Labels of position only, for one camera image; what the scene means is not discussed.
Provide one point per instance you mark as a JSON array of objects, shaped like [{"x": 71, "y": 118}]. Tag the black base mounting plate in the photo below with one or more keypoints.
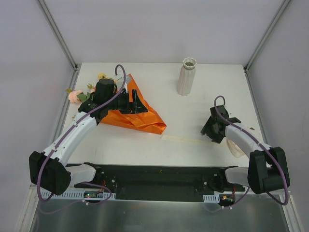
[{"x": 164, "y": 183}]

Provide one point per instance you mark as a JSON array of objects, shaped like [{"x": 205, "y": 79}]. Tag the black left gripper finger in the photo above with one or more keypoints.
[
  {"x": 136, "y": 102},
  {"x": 138, "y": 110}
]

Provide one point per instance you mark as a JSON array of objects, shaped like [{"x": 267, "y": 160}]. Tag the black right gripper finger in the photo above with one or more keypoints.
[
  {"x": 217, "y": 138},
  {"x": 207, "y": 128}
]

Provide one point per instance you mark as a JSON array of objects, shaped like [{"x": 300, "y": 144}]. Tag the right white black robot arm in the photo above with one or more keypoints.
[{"x": 267, "y": 170}]

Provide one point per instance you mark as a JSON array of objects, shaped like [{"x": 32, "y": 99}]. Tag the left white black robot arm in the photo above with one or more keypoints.
[{"x": 49, "y": 170}]

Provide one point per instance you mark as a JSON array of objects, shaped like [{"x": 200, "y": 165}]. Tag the aluminium corner post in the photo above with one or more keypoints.
[
  {"x": 273, "y": 23},
  {"x": 58, "y": 35}
]

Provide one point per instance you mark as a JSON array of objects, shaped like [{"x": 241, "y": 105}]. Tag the left white cable duct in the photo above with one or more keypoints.
[{"x": 84, "y": 195}]

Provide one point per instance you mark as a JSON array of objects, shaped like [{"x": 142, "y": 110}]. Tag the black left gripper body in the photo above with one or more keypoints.
[{"x": 132, "y": 103}]

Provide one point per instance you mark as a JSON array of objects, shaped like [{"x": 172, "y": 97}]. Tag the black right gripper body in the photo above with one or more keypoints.
[{"x": 210, "y": 131}]

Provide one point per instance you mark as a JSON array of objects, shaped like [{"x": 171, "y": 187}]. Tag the orange wrapping paper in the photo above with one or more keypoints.
[{"x": 149, "y": 122}]

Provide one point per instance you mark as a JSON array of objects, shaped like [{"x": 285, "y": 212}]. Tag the right aluminium corner post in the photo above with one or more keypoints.
[{"x": 273, "y": 23}]

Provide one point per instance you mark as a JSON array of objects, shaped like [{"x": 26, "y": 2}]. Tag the pink yellow flower bouquet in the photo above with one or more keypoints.
[{"x": 80, "y": 96}]

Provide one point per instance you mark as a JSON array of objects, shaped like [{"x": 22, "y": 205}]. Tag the cream ribbon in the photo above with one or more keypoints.
[{"x": 233, "y": 148}]

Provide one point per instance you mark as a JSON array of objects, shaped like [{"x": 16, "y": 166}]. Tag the white ribbed ceramic vase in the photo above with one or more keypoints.
[{"x": 186, "y": 77}]

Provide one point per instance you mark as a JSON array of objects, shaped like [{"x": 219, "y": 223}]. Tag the right white cable duct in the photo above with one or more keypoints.
[{"x": 215, "y": 198}]

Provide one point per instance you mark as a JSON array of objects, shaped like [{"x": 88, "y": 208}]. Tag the aluminium rail frame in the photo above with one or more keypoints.
[{"x": 42, "y": 190}]

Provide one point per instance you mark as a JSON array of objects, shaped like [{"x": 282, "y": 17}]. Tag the white cable duct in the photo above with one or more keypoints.
[
  {"x": 84, "y": 195},
  {"x": 215, "y": 198}
]

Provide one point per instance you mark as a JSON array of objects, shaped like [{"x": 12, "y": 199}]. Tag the left aluminium corner post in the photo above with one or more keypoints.
[{"x": 58, "y": 35}]

